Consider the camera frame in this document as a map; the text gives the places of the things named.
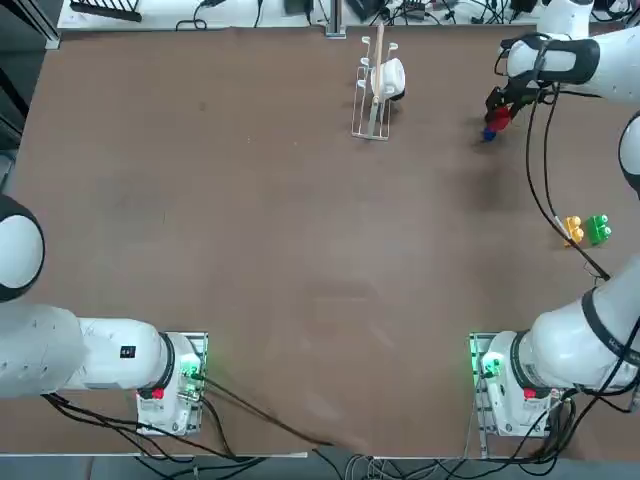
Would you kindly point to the yellow toy brick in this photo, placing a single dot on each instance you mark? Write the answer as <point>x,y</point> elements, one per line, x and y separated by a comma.
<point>575,227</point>

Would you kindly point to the blue wooden cube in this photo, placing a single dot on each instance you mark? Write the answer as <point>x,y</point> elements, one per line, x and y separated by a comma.
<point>488,135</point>

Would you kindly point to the black ribbed box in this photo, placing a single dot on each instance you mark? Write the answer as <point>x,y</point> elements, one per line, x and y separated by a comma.
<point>105,10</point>

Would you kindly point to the black device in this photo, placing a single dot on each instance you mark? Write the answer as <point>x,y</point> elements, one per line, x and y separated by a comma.
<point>362,7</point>

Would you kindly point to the red wooden cube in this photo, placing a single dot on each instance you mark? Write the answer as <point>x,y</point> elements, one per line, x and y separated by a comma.
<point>500,119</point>

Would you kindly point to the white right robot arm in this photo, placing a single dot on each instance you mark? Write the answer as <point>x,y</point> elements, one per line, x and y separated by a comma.
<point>565,350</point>

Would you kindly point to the aluminium profile post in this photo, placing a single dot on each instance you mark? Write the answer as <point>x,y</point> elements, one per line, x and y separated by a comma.
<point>335,20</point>

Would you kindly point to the white cup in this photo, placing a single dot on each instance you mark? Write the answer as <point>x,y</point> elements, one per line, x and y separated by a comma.
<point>390,77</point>

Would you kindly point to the green toy brick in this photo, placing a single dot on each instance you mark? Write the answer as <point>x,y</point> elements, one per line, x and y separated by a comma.
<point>599,230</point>

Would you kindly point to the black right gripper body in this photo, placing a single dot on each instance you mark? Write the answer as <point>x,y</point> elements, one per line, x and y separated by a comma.
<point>520,86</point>

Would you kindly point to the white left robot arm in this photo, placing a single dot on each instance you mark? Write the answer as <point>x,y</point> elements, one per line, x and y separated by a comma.
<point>100,360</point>

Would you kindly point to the dark grey adapter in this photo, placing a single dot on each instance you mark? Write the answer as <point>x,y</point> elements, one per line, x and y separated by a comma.
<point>298,6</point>

